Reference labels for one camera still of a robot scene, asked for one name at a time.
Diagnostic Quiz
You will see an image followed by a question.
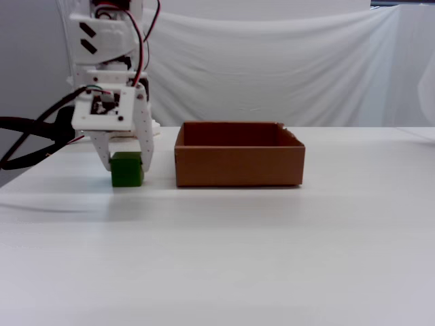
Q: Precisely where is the brown cardboard box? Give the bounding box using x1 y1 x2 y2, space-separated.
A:
174 121 306 187

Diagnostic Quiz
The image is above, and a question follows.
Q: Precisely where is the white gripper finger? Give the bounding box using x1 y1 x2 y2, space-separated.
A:
131 86 156 174
88 130 111 172

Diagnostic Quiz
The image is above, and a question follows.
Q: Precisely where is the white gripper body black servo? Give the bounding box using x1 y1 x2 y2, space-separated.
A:
73 66 150 101

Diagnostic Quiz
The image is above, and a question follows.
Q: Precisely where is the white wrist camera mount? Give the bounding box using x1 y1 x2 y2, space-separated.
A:
71 86 137 132

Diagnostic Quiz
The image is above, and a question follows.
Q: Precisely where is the green cube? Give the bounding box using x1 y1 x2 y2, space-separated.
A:
110 151 145 187

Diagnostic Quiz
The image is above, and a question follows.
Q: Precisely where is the white backdrop cloth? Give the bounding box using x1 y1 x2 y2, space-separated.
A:
57 0 435 128

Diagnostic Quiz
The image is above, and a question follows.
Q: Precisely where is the black camera cable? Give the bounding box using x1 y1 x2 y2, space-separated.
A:
0 85 90 166

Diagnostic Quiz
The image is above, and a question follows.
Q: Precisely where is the black table clamp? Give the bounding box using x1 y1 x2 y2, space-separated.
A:
0 107 77 170

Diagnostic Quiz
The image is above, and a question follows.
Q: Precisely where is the red servo wire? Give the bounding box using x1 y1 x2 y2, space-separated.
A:
94 0 161 88

